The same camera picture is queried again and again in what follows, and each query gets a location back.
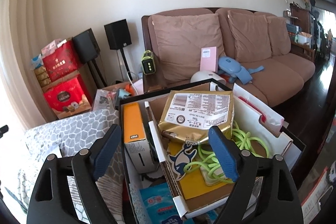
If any yellow checkered envelope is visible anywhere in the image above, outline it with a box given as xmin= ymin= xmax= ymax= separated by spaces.
xmin=167 ymin=141 xmax=232 ymax=200

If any white cardboard box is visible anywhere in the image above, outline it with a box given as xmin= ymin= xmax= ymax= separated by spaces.
xmin=144 ymin=81 xmax=305 ymax=219

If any left black speaker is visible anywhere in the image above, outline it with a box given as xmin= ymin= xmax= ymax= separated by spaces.
xmin=72 ymin=28 xmax=100 ymax=64

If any green cord lanyard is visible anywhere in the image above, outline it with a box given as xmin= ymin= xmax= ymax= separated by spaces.
xmin=183 ymin=120 xmax=271 ymax=184

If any grey patterned blanket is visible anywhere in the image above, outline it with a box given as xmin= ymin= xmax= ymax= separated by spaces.
xmin=14 ymin=110 xmax=124 ymax=223

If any red tea gift bag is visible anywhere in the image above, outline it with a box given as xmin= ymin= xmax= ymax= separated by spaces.
xmin=42 ymin=39 xmax=83 ymax=82

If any tan paper package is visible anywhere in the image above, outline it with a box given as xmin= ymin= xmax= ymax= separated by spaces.
xmin=158 ymin=90 xmax=234 ymax=145

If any blue tissue pack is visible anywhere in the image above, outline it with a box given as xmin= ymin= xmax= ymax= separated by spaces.
xmin=140 ymin=182 xmax=183 ymax=224

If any blue whale sticker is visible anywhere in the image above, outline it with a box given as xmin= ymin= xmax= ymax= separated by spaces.
xmin=168 ymin=144 xmax=197 ymax=181

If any red collection gift box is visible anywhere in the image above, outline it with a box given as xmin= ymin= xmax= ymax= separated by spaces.
xmin=44 ymin=74 xmax=92 ymax=119

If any brown sofa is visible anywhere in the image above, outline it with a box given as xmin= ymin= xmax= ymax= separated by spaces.
xmin=142 ymin=8 xmax=315 ymax=107

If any orange WD box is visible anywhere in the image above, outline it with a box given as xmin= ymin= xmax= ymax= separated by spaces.
xmin=122 ymin=102 xmax=157 ymax=174

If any blue plush toy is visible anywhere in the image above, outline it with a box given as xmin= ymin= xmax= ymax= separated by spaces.
xmin=218 ymin=56 xmax=264 ymax=84

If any green black lantern device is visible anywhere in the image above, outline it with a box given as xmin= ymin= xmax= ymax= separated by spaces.
xmin=141 ymin=50 xmax=156 ymax=75

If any cream curtain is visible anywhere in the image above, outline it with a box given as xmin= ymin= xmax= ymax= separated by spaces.
xmin=1 ymin=0 xmax=56 ymax=129

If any pink booklet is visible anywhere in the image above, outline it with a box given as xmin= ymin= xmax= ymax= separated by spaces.
xmin=200 ymin=46 xmax=218 ymax=73

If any white helmet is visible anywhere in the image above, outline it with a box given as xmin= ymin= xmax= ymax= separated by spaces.
xmin=190 ymin=70 xmax=226 ymax=84

